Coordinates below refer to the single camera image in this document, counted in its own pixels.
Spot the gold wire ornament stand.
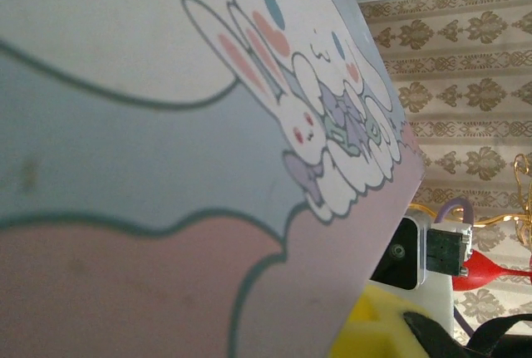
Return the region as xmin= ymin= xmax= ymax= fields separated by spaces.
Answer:
xmin=406 ymin=153 xmax=532 ymax=251

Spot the pastel cartoon bunny tin box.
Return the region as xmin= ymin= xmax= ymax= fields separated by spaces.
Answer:
xmin=0 ymin=0 xmax=426 ymax=358

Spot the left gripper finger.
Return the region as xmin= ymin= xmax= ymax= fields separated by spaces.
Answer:
xmin=328 ymin=285 xmax=532 ymax=358

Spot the red plastic goblet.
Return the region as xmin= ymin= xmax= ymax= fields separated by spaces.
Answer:
xmin=452 ymin=249 xmax=532 ymax=292

